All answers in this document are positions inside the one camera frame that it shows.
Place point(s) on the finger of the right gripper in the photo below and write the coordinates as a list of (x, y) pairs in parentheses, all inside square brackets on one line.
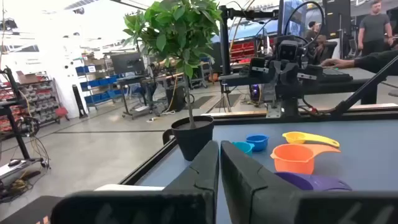
[(259, 66), (311, 73)]

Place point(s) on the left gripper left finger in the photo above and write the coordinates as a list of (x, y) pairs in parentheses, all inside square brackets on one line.
[(192, 193)]

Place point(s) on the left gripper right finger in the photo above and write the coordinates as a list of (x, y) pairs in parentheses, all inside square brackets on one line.
[(248, 193)]

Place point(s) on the teal measuring cup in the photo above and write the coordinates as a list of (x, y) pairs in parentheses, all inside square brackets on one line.
[(244, 147)]

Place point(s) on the blue measuring cup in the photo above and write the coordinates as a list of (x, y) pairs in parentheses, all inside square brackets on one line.
[(257, 143)]

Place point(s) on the orange measuring cup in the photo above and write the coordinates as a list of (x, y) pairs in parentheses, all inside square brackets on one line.
[(292, 160)]

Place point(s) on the yellow measuring cup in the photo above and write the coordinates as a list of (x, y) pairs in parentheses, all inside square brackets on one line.
[(298, 137)]

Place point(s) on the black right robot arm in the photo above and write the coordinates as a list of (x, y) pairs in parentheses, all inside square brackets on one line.
[(289, 107)]

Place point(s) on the person's forearm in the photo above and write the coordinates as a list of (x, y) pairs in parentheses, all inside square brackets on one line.
[(376, 62)]

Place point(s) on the red bin rack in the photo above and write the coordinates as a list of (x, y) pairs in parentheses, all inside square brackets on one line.
[(242, 51)]

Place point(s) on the black backlit keyboard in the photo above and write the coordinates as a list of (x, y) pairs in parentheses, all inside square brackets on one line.
[(337, 74)]

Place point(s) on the black computer tower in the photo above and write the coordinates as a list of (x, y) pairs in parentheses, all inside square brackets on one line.
[(255, 92)]

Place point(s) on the person's hand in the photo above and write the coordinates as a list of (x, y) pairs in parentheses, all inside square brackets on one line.
[(337, 63)]

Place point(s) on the black desk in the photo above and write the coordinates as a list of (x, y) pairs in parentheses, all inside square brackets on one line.
[(342, 86)]

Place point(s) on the person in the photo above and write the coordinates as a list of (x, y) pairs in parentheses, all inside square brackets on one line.
[(374, 28), (314, 34)]

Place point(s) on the black plant pot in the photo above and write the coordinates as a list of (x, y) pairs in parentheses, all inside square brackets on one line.
[(192, 140)]

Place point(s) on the blue-screen monitor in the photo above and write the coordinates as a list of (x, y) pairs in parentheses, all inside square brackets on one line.
[(290, 18)]

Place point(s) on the black display panel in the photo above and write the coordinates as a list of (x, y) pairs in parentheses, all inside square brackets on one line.
[(335, 18)]

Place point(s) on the green leafy artificial plant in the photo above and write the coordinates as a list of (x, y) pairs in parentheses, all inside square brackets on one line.
[(174, 31)]

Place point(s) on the black rolling cart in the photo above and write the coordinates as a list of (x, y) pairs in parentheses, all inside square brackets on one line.
[(133, 79)]

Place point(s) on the dark computer monitor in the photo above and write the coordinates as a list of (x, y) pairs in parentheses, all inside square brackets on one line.
[(127, 63)]

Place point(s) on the shelf with blue bins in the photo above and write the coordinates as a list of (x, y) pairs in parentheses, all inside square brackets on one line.
[(99, 82)]

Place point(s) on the black tower unit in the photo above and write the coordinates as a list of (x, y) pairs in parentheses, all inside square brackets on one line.
[(78, 99)]

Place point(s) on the red stool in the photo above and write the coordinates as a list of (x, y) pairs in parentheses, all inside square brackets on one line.
[(61, 112)]

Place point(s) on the black floor mat orange stripes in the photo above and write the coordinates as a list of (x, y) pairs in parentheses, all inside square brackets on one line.
[(25, 211)]

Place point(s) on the shelf with red grey bins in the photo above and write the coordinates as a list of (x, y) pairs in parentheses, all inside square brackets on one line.
[(40, 99)]

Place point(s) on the black equipment stand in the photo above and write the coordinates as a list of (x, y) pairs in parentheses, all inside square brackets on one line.
[(14, 124)]

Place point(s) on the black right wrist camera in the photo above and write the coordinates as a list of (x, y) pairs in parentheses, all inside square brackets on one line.
[(288, 50)]

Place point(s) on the black stand post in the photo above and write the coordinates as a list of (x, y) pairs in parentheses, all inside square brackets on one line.
[(224, 46)]

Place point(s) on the black table frame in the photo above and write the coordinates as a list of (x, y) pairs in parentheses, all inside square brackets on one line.
[(280, 119)]

